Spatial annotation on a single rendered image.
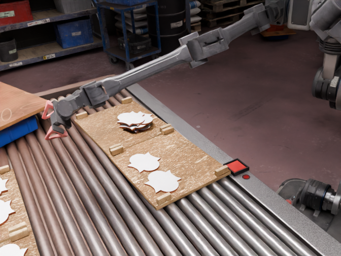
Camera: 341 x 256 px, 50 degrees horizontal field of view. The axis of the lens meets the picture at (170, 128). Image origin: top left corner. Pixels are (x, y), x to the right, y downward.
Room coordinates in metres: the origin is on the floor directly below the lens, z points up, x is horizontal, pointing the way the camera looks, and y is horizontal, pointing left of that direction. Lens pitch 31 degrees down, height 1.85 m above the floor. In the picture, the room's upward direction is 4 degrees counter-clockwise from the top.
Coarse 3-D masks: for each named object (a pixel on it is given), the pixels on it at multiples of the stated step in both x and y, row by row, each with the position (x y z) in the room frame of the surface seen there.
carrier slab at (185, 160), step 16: (144, 144) 1.41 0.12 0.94; (160, 144) 1.40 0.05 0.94; (176, 144) 1.39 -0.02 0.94; (192, 144) 1.38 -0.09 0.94; (112, 160) 1.30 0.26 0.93; (128, 160) 1.29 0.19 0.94; (160, 160) 1.28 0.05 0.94; (176, 160) 1.27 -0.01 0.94; (192, 160) 1.26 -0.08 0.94; (208, 160) 1.25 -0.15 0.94; (128, 176) 1.18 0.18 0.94; (144, 176) 1.17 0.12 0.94; (176, 176) 1.16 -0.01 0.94; (192, 176) 1.15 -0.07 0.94; (208, 176) 1.14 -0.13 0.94; (224, 176) 1.15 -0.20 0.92; (144, 192) 1.08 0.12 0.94; (160, 192) 1.07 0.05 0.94; (176, 192) 1.07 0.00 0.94; (192, 192) 1.07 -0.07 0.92; (160, 208) 1.00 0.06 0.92
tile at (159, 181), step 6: (150, 174) 1.17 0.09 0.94; (156, 174) 1.17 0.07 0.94; (162, 174) 1.17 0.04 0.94; (168, 174) 1.16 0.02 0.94; (150, 180) 1.13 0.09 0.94; (156, 180) 1.13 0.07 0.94; (162, 180) 1.13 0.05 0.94; (168, 180) 1.13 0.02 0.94; (174, 180) 1.12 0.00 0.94; (150, 186) 1.11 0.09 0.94; (156, 186) 1.10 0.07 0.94; (162, 186) 1.09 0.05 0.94; (168, 186) 1.09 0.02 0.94; (174, 186) 1.09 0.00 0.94; (156, 192) 1.06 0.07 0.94
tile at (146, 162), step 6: (132, 156) 1.31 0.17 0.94; (138, 156) 1.30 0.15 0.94; (144, 156) 1.30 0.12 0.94; (150, 156) 1.30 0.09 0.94; (132, 162) 1.27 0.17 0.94; (138, 162) 1.26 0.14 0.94; (144, 162) 1.26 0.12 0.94; (150, 162) 1.26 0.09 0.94; (156, 162) 1.25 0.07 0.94; (138, 168) 1.22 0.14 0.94; (144, 168) 1.22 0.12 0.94; (150, 168) 1.21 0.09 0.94; (156, 168) 1.21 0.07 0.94
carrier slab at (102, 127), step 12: (108, 108) 1.79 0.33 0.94; (120, 108) 1.78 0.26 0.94; (132, 108) 1.77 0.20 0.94; (144, 108) 1.76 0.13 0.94; (84, 120) 1.68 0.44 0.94; (96, 120) 1.67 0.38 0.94; (108, 120) 1.66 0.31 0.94; (156, 120) 1.62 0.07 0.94; (96, 132) 1.55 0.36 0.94; (108, 132) 1.54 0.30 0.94; (120, 132) 1.53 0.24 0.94; (132, 132) 1.52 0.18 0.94; (144, 132) 1.52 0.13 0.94; (156, 132) 1.51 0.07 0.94; (96, 144) 1.46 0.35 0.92; (108, 144) 1.43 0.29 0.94; (132, 144) 1.42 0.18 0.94
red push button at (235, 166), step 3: (234, 162) 1.23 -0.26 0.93; (237, 162) 1.23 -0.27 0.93; (228, 165) 1.22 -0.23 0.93; (231, 165) 1.22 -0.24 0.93; (234, 165) 1.21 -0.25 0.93; (237, 165) 1.21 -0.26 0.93; (240, 165) 1.21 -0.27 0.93; (243, 165) 1.21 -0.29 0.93; (231, 168) 1.20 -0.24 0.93; (234, 168) 1.19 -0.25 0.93; (237, 168) 1.19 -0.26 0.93; (240, 168) 1.19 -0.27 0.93; (243, 168) 1.19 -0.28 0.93; (234, 171) 1.17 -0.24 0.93
